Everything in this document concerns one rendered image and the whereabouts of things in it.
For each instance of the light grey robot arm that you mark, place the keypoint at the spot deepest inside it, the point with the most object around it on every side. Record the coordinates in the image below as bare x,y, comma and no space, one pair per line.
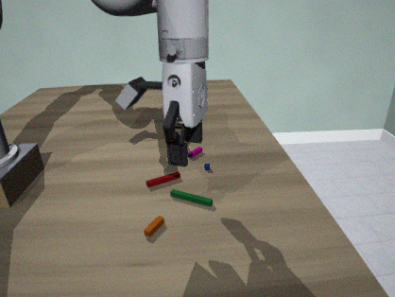
183,31

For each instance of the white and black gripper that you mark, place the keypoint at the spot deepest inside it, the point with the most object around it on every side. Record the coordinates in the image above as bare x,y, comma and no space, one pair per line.
186,97

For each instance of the green rod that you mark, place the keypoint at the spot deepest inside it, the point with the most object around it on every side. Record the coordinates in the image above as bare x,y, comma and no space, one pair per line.
191,197

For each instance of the red rod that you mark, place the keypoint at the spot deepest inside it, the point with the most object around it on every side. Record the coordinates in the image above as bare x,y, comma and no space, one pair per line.
163,179

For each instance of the orange rod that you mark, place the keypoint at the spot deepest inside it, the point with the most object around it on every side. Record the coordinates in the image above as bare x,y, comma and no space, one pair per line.
154,226

